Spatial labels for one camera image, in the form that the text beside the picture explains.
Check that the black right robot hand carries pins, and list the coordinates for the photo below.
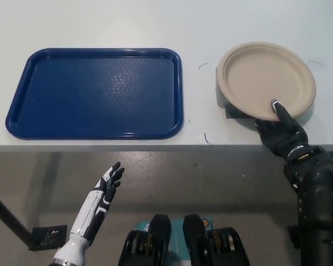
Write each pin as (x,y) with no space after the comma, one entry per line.
(283,135)

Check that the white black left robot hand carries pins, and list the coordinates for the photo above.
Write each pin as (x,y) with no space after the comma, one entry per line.
(95,202)

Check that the beige round paper plate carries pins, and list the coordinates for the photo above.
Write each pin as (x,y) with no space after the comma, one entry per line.
(263,77)

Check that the blue plastic serving tray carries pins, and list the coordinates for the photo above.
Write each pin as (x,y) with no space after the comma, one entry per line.
(94,92)

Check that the black table leg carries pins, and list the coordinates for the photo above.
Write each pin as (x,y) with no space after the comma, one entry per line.
(11,213)

